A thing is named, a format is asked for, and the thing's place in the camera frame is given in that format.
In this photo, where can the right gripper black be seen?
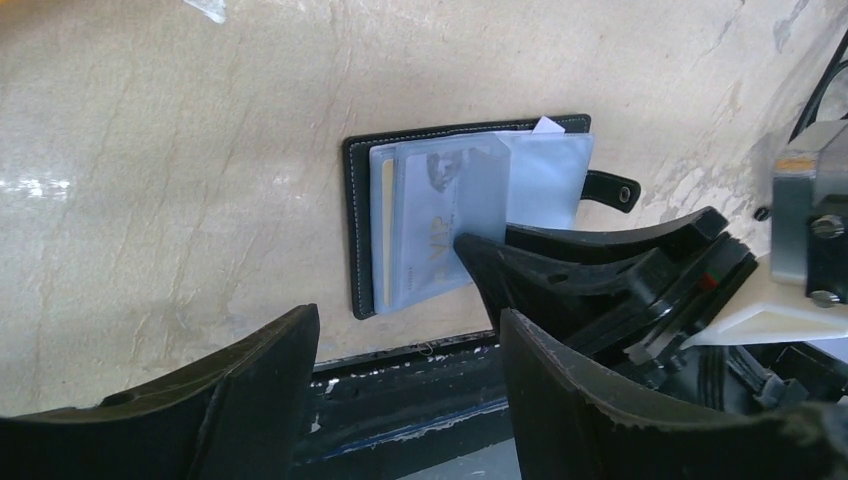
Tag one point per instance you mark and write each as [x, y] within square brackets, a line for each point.
[618, 298]

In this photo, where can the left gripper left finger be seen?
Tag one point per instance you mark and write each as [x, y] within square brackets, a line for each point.
[233, 414]

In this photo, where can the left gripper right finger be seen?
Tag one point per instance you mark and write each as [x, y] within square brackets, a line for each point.
[573, 418]

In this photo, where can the white paper slip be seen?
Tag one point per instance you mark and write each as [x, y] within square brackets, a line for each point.
[547, 126]

